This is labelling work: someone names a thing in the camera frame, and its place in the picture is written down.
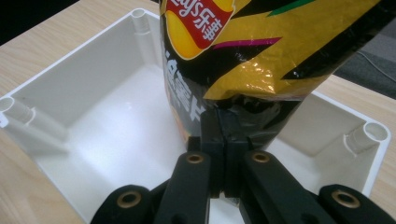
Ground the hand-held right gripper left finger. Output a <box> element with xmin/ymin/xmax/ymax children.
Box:
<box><xmin>153</xmin><ymin>108</ymin><xmax>226</xmax><ymax>224</ymax></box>

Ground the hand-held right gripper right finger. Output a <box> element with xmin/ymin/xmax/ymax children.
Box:
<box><xmin>219</xmin><ymin>109</ymin><xmax>328</xmax><ymax>224</ymax></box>

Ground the white plastic box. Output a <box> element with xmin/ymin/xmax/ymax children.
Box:
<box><xmin>0</xmin><ymin>7</ymin><xmax>391</xmax><ymax>224</ymax></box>

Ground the black yellow chips bag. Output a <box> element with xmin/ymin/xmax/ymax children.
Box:
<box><xmin>158</xmin><ymin>0</ymin><xmax>396</xmax><ymax>151</ymax></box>

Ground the thin white floor cable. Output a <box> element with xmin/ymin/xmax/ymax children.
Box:
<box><xmin>356</xmin><ymin>50</ymin><xmax>396</xmax><ymax>83</ymax></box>

